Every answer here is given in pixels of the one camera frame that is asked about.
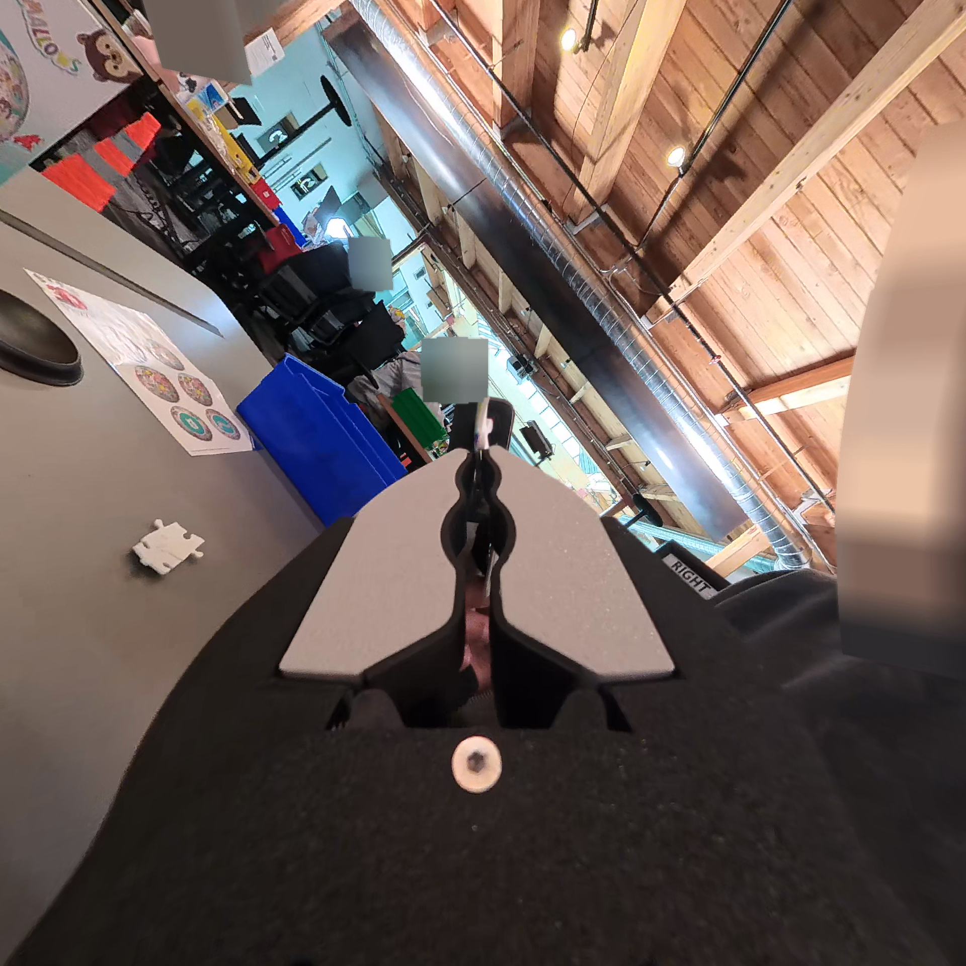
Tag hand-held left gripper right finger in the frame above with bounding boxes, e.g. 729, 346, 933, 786
485, 447, 675, 729

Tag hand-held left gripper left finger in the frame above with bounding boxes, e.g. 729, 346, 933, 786
279, 449, 476, 729

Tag white puzzle piece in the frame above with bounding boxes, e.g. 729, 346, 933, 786
468, 400, 505, 605
132, 537, 186, 578
149, 519, 206, 561

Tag white printed instruction leaflet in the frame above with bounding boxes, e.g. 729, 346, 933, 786
24, 268, 254, 457

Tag colourful puzzle ball box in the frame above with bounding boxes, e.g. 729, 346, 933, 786
0, 0, 144, 186

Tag wooden workbench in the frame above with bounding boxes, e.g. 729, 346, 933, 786
376, 392, 433, 466

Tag blue object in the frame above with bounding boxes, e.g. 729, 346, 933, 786
236, 353, 409, 528

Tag green plastic bin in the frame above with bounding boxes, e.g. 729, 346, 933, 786
391, 388, 448, 454

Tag person's dark grey garment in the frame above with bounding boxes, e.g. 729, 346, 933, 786
713, 566, 966, 966

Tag black office chair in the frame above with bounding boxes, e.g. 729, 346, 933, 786
257, 241, 406, 380

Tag black round stand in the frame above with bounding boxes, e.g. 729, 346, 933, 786
0, 290, 83, 387

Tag orange striped cones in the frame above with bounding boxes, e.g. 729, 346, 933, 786
41, 112, 163, 214

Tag dark large duct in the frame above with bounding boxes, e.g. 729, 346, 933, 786
325, 15, 750, 538

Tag silver spiral duct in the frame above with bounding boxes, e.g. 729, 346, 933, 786
351, 0, 812, 569

